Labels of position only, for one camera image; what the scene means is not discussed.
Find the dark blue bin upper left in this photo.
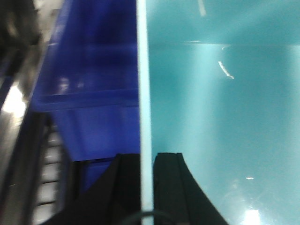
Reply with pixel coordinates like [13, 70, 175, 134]
[32, 0, 140, 189]

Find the light blue plastic bin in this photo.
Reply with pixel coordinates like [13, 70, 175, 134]
[136, 0, 300, 225]

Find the stainless steel shelf rail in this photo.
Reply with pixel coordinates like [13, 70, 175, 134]
[0, 0, 63, 225]

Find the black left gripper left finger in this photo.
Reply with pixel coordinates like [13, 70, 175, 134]
[48, 153, 142, 225]

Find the black cable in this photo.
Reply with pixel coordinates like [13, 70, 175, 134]
[121, 210, 169, 225]

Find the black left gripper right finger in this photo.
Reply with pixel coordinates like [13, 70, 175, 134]
[153, 153, 227, 225]

